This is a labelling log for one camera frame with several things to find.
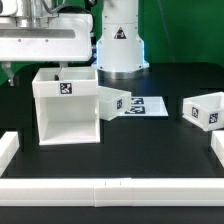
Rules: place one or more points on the white sheet with fiducial markers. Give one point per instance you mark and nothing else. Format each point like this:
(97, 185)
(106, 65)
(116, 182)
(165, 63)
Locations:
(146, 107)

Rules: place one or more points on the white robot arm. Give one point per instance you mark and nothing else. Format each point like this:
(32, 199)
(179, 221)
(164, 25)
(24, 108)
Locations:
(102, 32)

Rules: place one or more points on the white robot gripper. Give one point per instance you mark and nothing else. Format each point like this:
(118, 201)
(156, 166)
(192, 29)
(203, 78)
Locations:
(67, 38)

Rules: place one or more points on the white front barrier rail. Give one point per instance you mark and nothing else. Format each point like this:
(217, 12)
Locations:
(112, 192)

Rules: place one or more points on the small white drawer with knob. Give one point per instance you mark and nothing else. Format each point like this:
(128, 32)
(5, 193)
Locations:
(112, 102)

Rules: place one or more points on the white left barrier block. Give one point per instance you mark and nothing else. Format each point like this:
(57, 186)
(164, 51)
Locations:
(9, 144)

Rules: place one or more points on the white right barrier block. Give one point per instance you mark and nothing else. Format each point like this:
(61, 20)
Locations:
(217, 144)

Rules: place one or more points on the large white drawer cabinet box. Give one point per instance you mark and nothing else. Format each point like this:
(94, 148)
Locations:
(67, 110)

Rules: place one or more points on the white barrier block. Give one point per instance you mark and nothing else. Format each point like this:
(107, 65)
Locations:
(9, 144)
(217, 144)

